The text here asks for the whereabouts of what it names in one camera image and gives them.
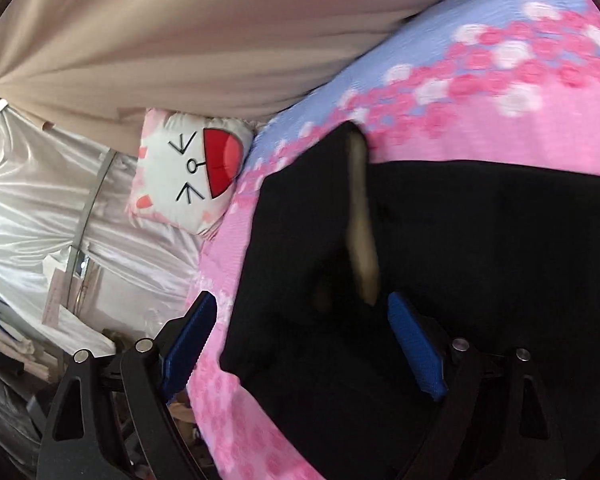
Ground pink rose print bedsheet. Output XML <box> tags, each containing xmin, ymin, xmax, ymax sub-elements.
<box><xmin>182</xmin><ymin>0</ymin><xmax>600</xmax><ymax>480</ymax></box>

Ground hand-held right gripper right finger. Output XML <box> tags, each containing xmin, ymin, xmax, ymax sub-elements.
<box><xmin>387</xmin><ymin>292</ymin><xmax>566</xmax><ymax>480</ymax></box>

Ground beige curtain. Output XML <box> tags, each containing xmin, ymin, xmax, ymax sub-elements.
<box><xmin>0</xmin><ymin>0</ymin><xmax>528</xmax><ymax>155</ymax></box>

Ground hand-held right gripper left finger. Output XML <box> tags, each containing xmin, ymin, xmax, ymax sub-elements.
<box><xmin>36</xmin><ymin>291</ymin><xmax>217</xmax><ymax>480</ymax></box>

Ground black pants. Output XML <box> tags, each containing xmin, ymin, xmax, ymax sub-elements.
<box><xmin>219</xmin><ymin>119</ymin><xmax>600</xmax><ymax>480</ymax></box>

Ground white satin drape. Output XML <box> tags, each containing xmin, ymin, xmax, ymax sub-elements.
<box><xmin>0</xmin><ymin>102</ymin><xmax>206</xmax><ymax>361</ymax></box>

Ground white cartoon face pillow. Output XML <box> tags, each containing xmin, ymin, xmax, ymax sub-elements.
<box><xmin>126</xmin><ymin>108</ymin><xmax>255</xmax><ymax>236</ymax></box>

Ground curved grey metal pole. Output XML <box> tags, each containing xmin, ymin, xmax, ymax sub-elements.
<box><xmin>66</xmin><ymin>149</ymin><xmax>120</xmax><ymax>313</ymax></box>

